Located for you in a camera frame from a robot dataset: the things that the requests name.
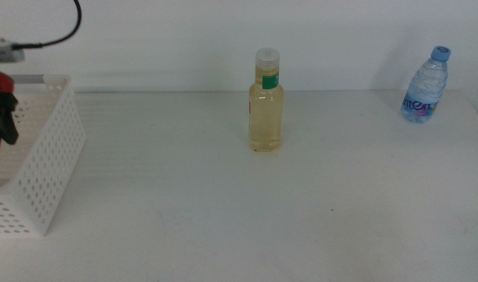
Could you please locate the yellow liquid bottle green label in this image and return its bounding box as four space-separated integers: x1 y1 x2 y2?
248 47 284 153

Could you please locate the small water bottle blue cap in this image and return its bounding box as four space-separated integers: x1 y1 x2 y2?
400 45 452 125

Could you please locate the white perforated plastic basket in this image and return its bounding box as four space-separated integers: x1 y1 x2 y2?
0 74 86 238

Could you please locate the black braided left camera cable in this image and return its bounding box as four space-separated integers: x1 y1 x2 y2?
10 0 83 50

